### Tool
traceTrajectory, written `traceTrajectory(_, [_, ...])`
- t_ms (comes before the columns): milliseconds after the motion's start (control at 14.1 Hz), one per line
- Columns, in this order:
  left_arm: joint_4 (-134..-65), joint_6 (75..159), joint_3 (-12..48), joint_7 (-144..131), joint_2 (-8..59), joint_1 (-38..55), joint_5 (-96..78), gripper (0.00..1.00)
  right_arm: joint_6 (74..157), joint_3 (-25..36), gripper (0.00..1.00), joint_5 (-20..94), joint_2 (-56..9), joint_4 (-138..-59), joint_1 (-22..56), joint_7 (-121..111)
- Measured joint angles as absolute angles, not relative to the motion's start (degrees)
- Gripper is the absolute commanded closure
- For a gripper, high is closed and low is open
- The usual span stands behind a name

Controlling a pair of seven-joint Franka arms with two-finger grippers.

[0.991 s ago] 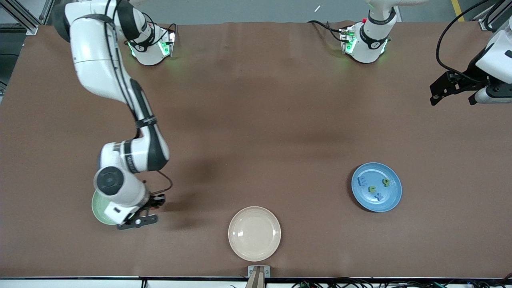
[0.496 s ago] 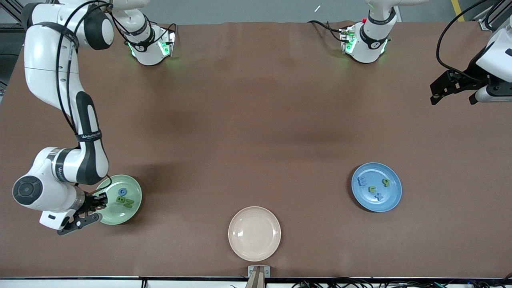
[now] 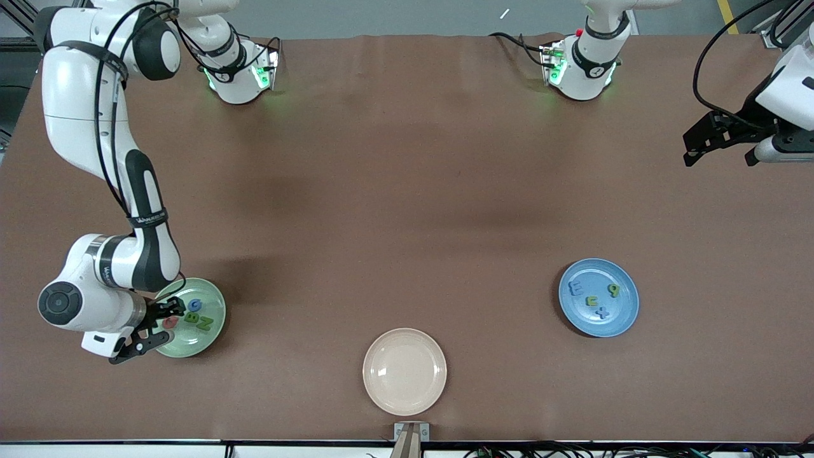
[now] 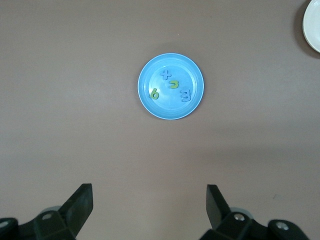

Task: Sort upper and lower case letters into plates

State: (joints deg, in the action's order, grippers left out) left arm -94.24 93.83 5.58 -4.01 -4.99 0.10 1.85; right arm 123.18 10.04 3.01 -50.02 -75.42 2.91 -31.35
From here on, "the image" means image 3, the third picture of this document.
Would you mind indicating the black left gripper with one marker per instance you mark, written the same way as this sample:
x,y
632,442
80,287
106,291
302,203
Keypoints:
x,y
752,109

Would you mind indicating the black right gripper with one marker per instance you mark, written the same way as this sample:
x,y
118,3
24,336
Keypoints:
x,y
154,312

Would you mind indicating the pink foam letter Q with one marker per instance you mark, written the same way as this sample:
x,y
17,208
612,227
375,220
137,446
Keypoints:
x,y
169,323

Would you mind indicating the green foam letter B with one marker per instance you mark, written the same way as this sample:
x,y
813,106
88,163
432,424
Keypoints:
x,y
191,319

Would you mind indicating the blue foam letter G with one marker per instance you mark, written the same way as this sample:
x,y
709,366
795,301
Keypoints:
x,y
194,305

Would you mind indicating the green foam letter Z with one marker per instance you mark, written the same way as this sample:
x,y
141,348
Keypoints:
x,y
205,324

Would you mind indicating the green foam letter q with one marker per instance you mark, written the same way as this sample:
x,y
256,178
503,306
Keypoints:
x,y
614,289

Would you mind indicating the blue foam letter x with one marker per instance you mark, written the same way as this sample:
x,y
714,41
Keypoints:
x,y
603,312

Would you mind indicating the blue foam letter E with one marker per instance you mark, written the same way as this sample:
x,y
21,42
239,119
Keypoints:
x,y
576,289

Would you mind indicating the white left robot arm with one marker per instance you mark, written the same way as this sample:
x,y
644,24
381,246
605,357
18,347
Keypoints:
x,y
591,70

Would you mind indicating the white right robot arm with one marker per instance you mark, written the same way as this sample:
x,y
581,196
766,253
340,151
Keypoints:
x,y
70,95

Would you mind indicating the green plastic plate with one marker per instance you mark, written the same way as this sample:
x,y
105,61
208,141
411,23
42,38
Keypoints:
x,y
191,340

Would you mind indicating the blue plastic plate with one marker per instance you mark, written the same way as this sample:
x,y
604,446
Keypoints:
x,y
620,321

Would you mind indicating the cream plastic plate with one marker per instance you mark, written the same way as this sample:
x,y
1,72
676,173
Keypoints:
x,y
404,372

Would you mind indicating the brown table cover sheet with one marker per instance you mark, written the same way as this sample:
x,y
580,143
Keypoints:
x,y
381,191

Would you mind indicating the aluminium frame rail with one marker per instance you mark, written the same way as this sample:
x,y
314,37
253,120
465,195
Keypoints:
x,y
16,19
792,22

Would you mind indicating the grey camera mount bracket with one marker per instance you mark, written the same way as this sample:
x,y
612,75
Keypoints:
x,y
411,436

